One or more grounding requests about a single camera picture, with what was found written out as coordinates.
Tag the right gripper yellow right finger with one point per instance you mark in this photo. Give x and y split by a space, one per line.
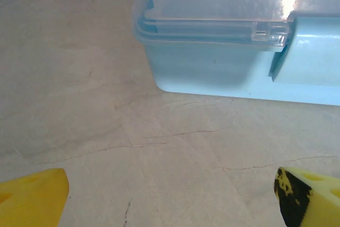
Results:
316 200

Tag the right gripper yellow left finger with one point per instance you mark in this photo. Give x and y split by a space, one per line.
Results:
29 200

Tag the light blue plastic toolbox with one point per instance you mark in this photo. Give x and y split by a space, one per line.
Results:
199 67

